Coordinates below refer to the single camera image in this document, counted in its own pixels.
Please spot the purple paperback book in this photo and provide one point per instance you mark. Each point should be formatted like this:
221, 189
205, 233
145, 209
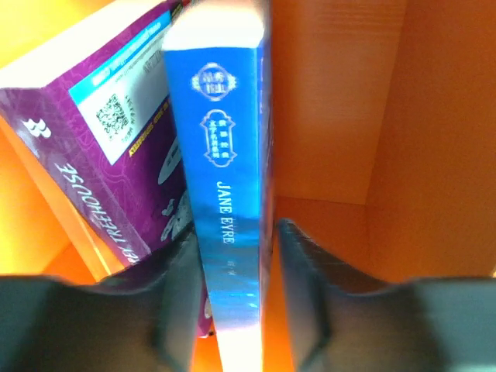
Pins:
92, 105

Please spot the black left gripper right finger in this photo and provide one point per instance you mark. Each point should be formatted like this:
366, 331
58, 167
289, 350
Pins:
342, 319

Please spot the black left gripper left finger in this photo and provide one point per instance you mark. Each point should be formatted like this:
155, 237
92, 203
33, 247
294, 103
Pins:
143, 318

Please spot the orange wooden shelf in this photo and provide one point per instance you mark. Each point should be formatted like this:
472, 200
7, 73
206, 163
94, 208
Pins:
384, 139

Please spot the Jane Eyre book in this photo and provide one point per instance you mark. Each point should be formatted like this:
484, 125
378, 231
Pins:
218, 66

